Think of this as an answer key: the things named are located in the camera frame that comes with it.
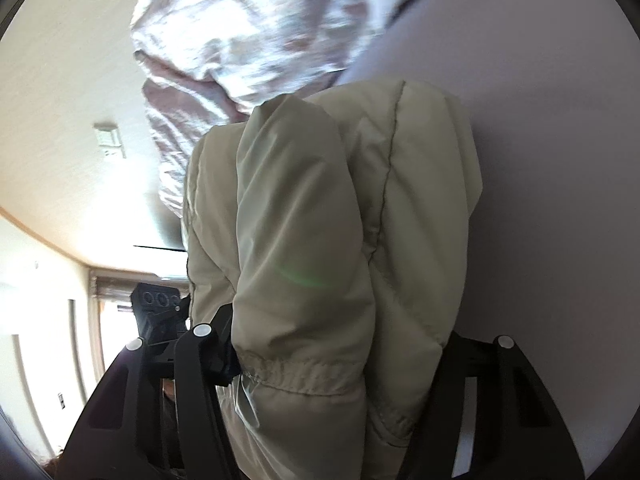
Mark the white puffer jacket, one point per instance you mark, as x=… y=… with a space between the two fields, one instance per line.
x=300 y=210

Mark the wall outlet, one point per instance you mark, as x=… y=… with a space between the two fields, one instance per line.
x=60 y=401

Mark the dark headboard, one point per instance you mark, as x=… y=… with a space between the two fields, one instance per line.
x=172 y=240

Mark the pink floral duvet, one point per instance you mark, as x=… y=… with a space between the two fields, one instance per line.
x=240 y=35

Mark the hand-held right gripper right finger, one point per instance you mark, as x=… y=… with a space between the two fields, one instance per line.
x=505 y=390

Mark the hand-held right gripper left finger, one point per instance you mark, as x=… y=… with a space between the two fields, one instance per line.
x=200 y=365

